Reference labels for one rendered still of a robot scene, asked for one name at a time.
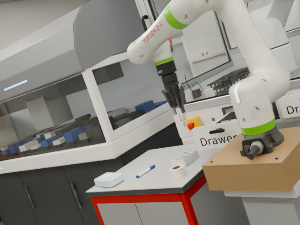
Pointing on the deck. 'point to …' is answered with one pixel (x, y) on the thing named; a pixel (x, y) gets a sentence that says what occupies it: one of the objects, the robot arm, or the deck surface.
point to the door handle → (144, 22)
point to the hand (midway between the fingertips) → (181, 113)
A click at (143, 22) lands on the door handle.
